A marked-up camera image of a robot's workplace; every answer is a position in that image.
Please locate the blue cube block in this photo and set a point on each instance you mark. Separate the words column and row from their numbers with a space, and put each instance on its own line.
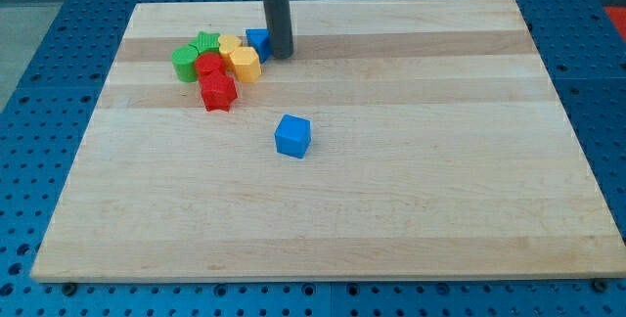
column 293, row 136

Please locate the yellow hexagon block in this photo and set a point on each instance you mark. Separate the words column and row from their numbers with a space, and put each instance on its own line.
column 246, row 63

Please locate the red star block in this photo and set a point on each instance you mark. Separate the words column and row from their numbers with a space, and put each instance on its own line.
column 218, row 91

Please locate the blue triangular prism block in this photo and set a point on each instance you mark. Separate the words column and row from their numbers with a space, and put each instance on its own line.
column 259, row 40

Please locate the light wooden board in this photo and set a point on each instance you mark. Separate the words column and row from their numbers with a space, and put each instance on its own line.
column 440, row 150

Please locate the red cylinder block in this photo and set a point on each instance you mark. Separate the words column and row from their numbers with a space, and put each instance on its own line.
column 208, row 63

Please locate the yellow heart block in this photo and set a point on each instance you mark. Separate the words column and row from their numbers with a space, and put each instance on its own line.
column 228, row 43

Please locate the green star block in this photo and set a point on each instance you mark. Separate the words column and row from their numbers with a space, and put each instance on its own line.
column 206, row 42

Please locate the green cylinder block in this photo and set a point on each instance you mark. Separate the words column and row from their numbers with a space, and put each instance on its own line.
column 183, row 59

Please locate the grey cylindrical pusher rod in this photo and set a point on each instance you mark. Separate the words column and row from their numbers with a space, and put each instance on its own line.
column 278, row 21

